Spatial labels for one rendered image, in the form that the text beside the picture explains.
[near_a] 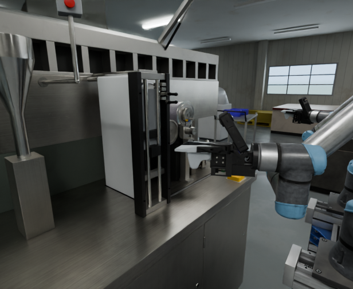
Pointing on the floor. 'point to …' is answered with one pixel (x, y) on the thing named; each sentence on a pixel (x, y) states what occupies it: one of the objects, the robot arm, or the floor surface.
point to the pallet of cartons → (263, 117)
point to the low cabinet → (280, 121)
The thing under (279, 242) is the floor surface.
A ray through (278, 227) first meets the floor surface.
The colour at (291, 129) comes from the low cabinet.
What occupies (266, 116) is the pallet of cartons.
